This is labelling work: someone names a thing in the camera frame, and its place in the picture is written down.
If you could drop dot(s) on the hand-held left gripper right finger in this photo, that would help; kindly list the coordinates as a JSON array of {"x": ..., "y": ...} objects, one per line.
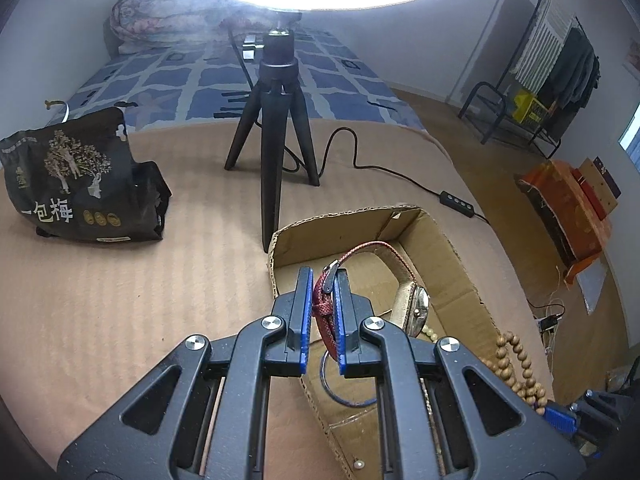
[{"x": 342, "y": 320}]

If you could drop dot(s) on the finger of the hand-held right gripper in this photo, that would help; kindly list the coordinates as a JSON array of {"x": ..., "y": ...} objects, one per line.
[
  {"x": 560, "y": 417},
  {"x": 602, "y": 407}
]

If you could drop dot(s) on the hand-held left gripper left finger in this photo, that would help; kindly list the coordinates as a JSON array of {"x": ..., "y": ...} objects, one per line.
[{"x": 305, "y": 320}]

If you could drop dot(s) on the thin black bangle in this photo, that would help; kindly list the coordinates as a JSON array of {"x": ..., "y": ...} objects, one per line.
[{"x": 332, "y": 396}]

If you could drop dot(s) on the cardboard box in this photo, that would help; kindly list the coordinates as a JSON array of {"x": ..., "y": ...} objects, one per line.
[{"x": 450, "y": 270}]

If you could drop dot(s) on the orange covered box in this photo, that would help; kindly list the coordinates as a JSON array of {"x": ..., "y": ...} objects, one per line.
[{"x": 565, "y": 200}]

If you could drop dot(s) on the black tripod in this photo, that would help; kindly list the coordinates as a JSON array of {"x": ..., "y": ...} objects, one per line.
[{"x": 272, "y": 110}]

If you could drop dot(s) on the brown cardboard pieces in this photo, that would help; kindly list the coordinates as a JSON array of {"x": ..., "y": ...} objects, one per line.
[{"x": 600, "y": 185}]

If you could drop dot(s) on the black metal clothes rack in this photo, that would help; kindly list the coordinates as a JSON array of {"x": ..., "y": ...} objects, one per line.
[{"x": 487, "y": 110}]

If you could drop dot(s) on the black snack bag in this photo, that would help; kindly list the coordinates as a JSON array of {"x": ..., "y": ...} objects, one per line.
[{"x": 75, "y": 185}]

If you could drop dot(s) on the blue patterned bed sheet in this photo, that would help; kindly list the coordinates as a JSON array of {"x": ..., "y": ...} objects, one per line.
[{"x": 170, "y": 85}]

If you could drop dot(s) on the yellow box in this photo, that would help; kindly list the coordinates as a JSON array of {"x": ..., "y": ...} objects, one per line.
[{"x": 530, "y": 107}]

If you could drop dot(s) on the folded floral quilt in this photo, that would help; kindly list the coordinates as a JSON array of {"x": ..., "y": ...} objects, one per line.
[{"x": 160, "y": 20}]

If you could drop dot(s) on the dark hanging clothes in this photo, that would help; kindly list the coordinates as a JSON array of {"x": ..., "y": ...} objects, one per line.
[{"x": 570, "y": 70}]

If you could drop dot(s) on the white striped towel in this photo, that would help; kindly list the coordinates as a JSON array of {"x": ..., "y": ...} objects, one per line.
[{"x": 542, "y": 40}]

